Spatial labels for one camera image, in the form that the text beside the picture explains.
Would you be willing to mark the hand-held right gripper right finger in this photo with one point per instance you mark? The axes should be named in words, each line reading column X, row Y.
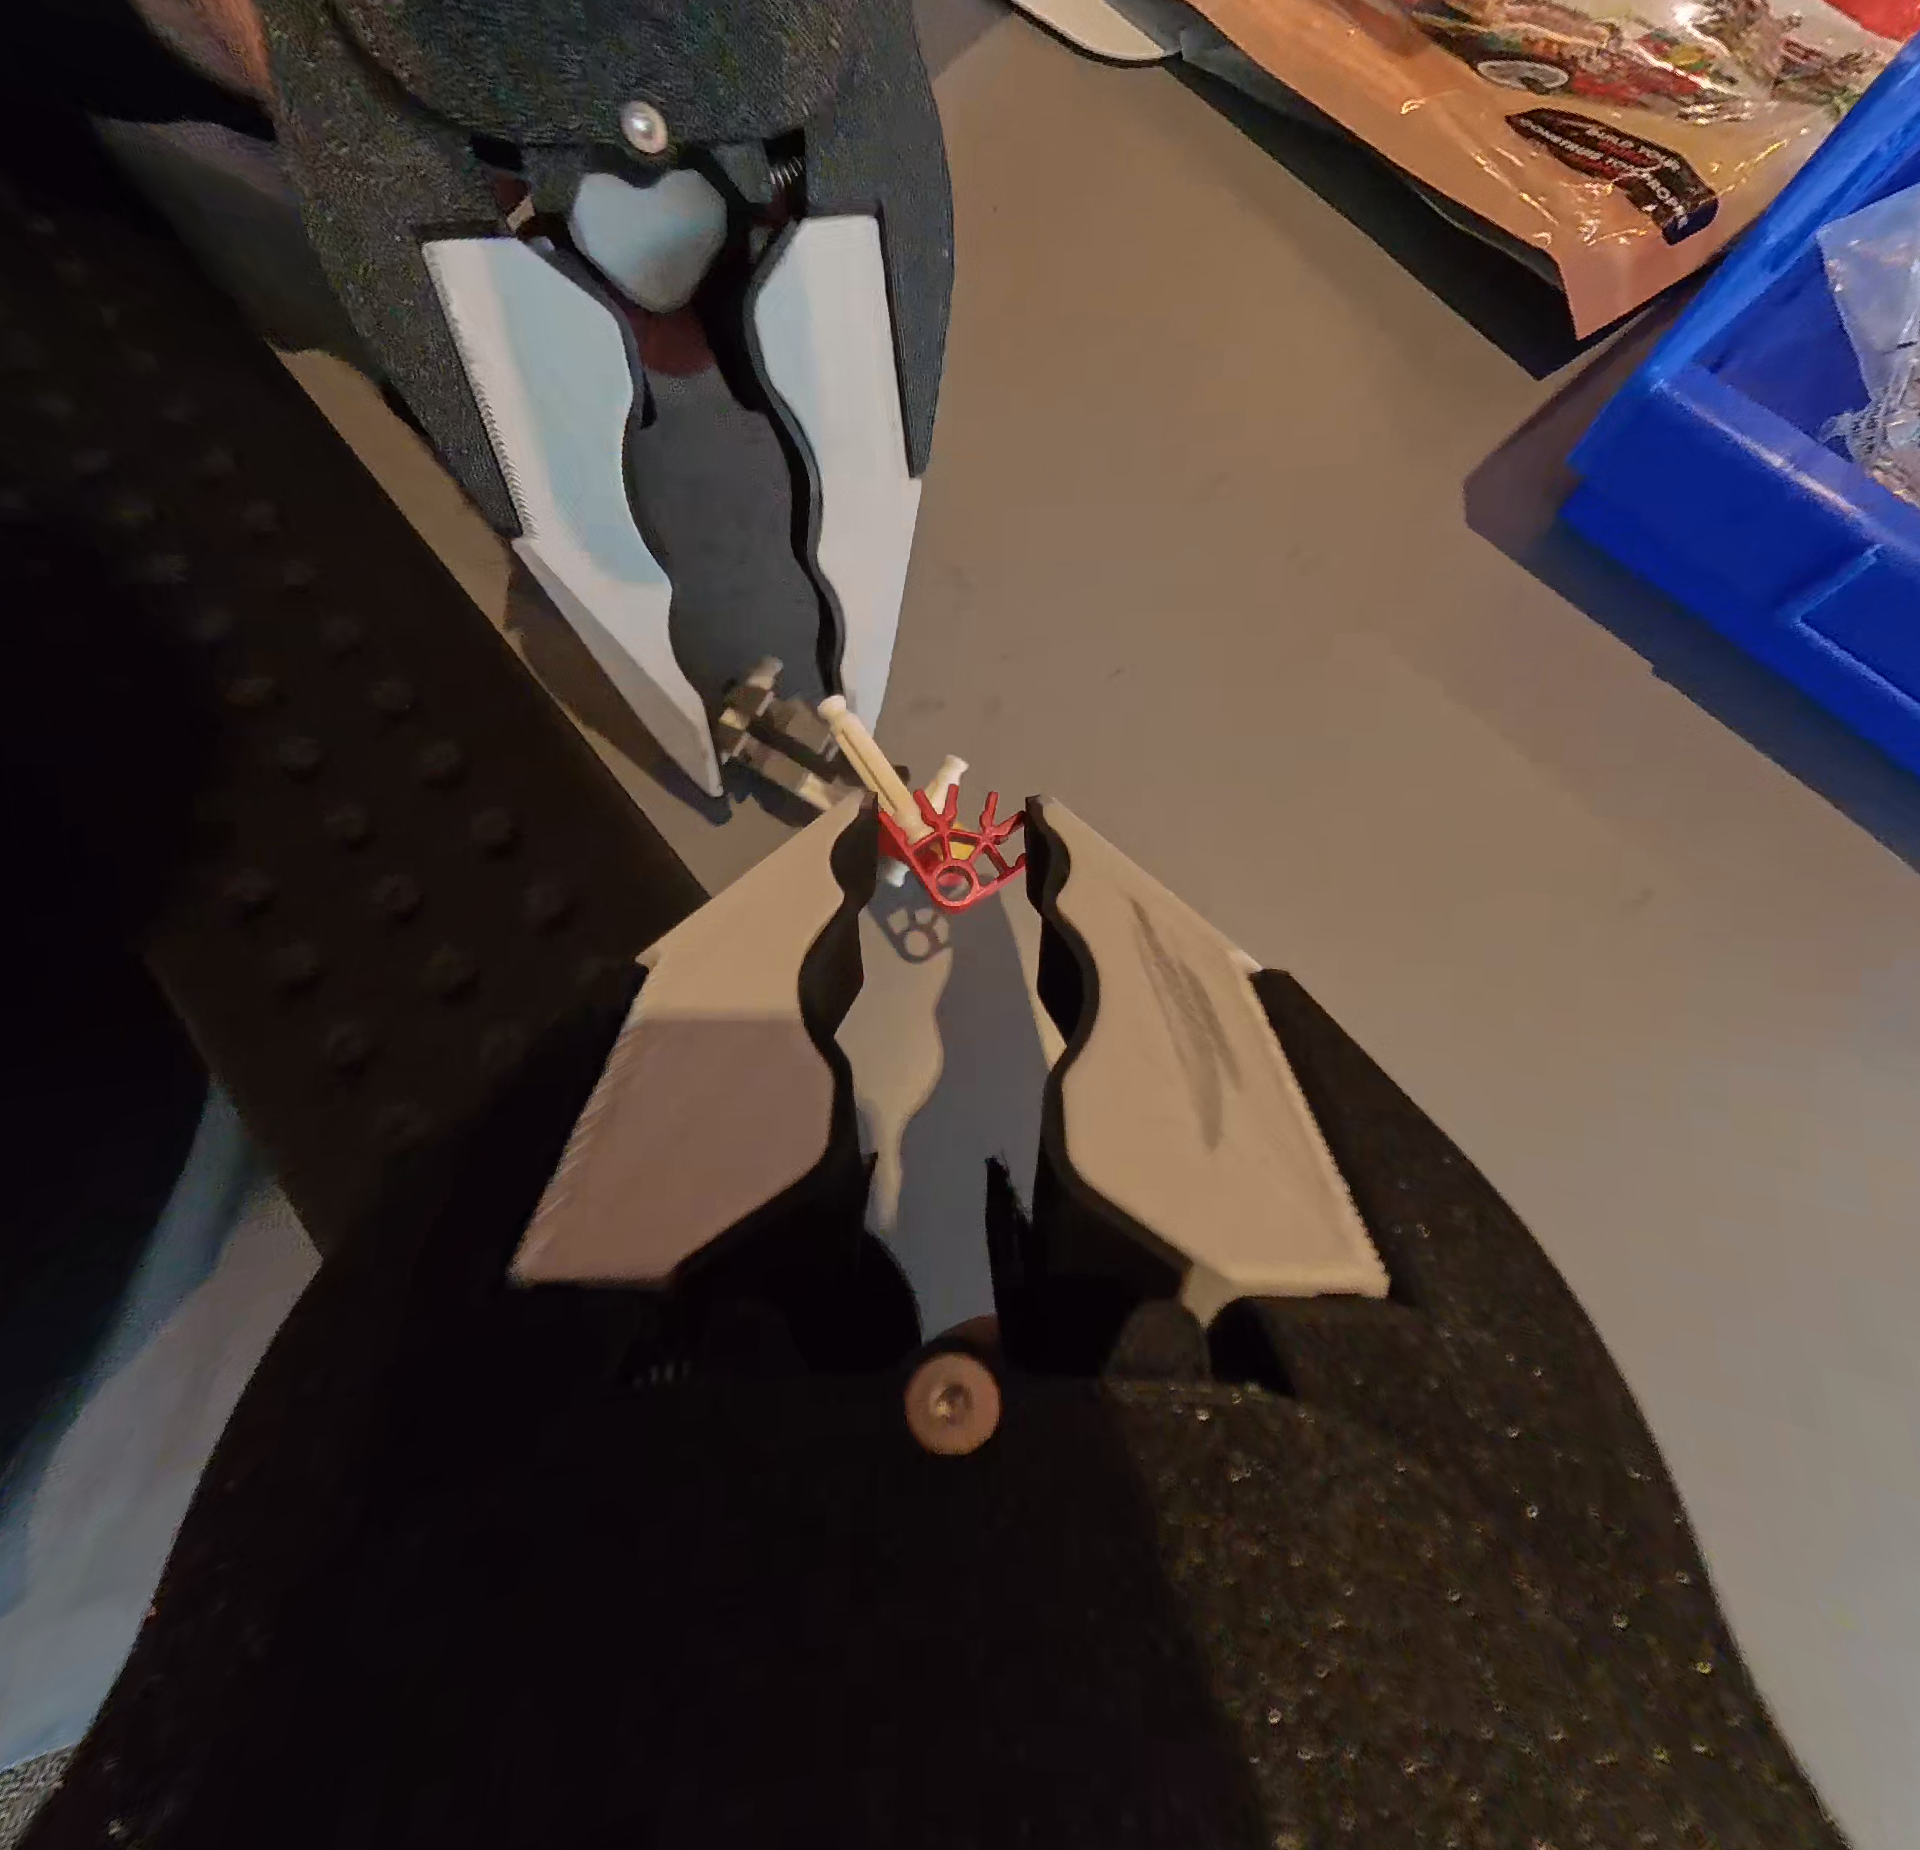
column 1211, row 1145

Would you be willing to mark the white toy rod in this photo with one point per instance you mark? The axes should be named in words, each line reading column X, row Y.
column 948, row 784

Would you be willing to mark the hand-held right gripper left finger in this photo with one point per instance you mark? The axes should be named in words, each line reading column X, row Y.
column 694, row 1115

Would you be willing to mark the orange toy package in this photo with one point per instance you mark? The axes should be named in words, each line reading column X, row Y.
column 1499, row 114

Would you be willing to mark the person's left hand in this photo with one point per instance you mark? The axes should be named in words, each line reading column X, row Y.
column 694, row 337

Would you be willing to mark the clear bag of parts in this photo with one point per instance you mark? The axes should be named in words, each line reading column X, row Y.
column 1875, row 347

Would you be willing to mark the black dimpled pad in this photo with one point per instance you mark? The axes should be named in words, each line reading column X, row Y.
column 377, row 757

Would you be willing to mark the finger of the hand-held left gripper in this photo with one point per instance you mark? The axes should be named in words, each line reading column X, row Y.
column 851, row 380
column 551, row 406

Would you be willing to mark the blue plastic bin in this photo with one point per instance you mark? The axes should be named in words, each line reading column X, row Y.
column 1724, row 530

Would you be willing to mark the grey toy connector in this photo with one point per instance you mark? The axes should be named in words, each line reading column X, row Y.
column 771, row 744

